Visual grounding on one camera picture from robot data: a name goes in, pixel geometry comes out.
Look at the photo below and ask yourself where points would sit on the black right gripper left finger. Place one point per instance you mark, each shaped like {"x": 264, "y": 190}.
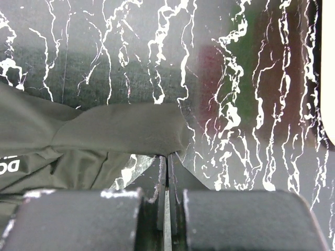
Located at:
{"x": 157, "y": 175}

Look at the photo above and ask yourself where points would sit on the black printed t shirt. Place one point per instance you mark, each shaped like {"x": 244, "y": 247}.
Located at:
{"x": 50, "y": 145}

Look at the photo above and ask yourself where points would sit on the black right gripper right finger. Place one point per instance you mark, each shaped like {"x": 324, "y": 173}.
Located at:
{"x": 180, "y": 178}

